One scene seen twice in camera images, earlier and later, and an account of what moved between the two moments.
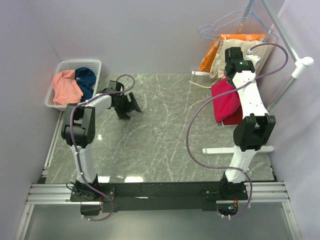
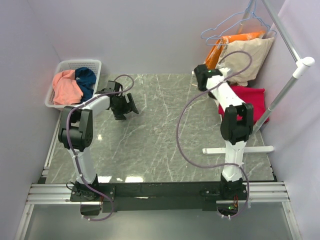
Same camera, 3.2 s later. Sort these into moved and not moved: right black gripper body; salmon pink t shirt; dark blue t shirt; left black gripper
Moved: right black gripper body
Not moved: salmon pink t shirt; left black gripper; dark blue t shirt
